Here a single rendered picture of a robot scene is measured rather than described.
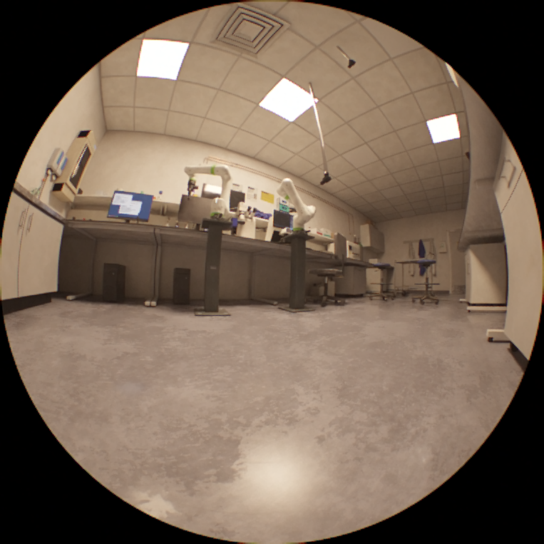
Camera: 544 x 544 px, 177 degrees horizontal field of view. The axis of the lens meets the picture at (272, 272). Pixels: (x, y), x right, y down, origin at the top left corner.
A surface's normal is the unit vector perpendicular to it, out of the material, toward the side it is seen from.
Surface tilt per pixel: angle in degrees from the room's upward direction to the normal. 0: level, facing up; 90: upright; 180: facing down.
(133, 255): 90
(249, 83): 180
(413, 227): 90
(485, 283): 90
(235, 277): 90
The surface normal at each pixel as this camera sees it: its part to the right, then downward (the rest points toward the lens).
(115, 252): 0.56, -0.02
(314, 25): -0.04, 1.00
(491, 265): -0.83, -0.06
